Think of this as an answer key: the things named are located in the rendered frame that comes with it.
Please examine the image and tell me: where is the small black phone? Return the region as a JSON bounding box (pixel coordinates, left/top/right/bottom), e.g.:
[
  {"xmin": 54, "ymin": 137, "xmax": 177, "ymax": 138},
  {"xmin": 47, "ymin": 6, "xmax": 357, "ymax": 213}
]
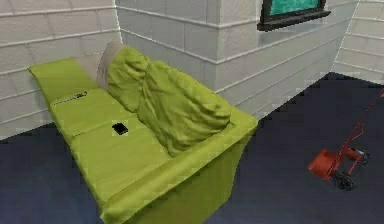
[{"xmin": 111, "ymin": 122, "xmax": 130, "ymax": 136}]

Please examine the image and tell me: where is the lime green sofa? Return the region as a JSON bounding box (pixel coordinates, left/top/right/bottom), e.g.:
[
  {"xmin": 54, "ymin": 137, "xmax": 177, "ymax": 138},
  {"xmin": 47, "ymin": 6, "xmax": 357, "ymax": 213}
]
[{"xmin": 27, "ymin": 45, "xmax": 259, "ymax": 224}]

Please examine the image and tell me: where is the beige pillow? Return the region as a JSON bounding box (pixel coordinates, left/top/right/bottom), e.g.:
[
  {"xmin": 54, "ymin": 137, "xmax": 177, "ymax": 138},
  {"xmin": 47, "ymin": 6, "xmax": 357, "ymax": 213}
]
[{"xmin": 95, "ymin": 40, "xmax": 127, "ymax": 91}]

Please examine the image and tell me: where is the black framed window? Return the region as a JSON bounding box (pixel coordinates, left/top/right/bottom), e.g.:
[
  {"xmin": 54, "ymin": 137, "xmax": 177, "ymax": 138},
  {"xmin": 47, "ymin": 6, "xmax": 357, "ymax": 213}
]
[{"xmin": 257, "ymin": 0, "xmax": 332, "ymax": 33}]

